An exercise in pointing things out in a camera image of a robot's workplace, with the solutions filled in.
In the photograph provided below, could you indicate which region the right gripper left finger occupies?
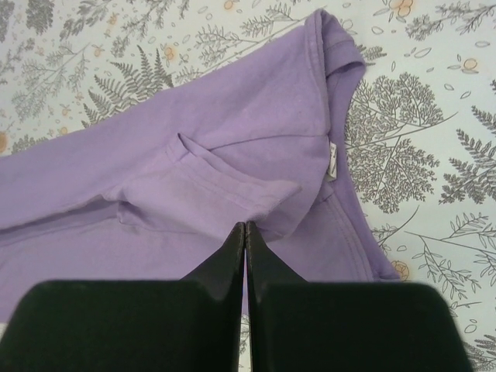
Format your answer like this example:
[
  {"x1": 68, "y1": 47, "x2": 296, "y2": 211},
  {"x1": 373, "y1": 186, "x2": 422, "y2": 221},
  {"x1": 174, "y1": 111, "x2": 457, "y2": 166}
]
[{"x1": 3, "y1": 222, "x2": 245, "y2": 371}]

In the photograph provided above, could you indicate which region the purple t shirt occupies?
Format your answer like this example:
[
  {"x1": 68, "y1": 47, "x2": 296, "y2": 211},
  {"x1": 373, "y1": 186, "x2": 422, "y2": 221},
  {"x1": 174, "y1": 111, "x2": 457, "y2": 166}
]
[{"x1": 1, "y1": 10, "x2": 398, "y2": 322}]

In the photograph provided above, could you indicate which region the floral patterned table mat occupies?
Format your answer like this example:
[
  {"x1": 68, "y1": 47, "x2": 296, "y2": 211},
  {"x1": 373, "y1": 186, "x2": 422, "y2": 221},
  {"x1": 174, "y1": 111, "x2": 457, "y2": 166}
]
[{"x1": 1, "y1": 1, "x2": 495, "y2": 371}]

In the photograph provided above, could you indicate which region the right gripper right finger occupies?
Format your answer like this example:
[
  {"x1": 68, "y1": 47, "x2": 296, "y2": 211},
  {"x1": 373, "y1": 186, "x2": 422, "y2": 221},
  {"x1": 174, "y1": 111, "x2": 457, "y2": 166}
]
[{"x1": 246, "y1": 222, "x2": 472, "y2": 371}]

